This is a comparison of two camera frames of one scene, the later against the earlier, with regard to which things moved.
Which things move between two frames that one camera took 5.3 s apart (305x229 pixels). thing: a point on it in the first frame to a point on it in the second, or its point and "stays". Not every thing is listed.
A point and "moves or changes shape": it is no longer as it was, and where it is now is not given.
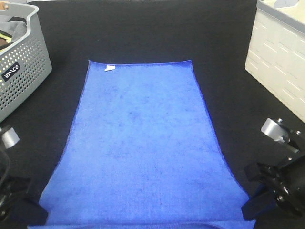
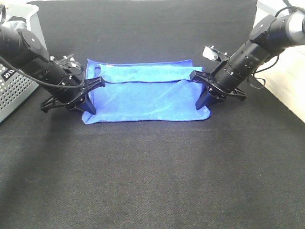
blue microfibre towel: x=143 y=151 moves or changes shape
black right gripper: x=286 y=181 to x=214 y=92
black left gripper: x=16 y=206 to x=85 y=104
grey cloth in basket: x=16 y=29 stays
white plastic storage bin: x=276 y=58 stays
